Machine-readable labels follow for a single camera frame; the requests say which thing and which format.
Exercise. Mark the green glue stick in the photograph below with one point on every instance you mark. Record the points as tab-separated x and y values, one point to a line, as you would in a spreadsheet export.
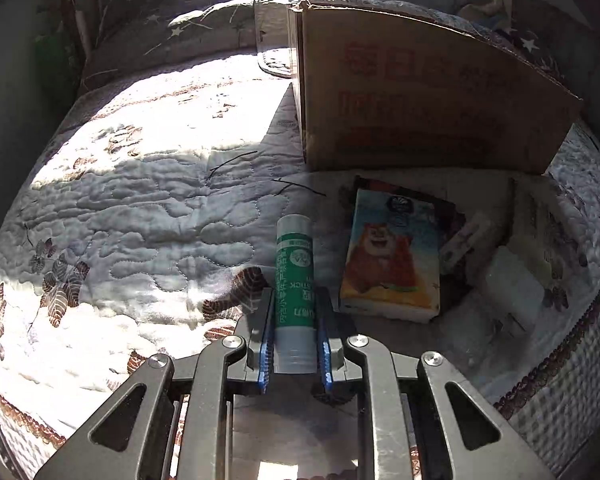
294	294

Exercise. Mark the clear plastic container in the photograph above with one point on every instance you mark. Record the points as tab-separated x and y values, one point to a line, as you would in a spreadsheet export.
272	35

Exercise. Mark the quilted leaf print bedspread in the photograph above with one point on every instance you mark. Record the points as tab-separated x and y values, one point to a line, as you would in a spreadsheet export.
130	210

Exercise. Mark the cardboard box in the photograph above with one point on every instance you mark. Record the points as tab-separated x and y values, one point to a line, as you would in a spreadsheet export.
430	90

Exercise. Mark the white paper packet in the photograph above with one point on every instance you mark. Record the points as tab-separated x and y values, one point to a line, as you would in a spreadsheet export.
535	230

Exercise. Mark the white rectangular packet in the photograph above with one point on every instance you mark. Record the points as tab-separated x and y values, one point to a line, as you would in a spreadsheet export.
511	294

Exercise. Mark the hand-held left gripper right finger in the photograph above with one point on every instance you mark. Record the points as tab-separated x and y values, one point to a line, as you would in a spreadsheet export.
325	355

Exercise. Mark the dark flat packet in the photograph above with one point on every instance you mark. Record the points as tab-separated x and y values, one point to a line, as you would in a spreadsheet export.
430	205

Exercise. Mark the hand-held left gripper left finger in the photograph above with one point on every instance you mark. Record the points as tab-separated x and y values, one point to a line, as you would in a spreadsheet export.
266	355

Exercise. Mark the small white tube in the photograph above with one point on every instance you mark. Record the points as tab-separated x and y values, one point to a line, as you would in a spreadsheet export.
464	245

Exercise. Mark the bear print tissue pack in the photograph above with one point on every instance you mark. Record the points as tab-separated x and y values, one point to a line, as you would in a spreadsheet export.
394	255

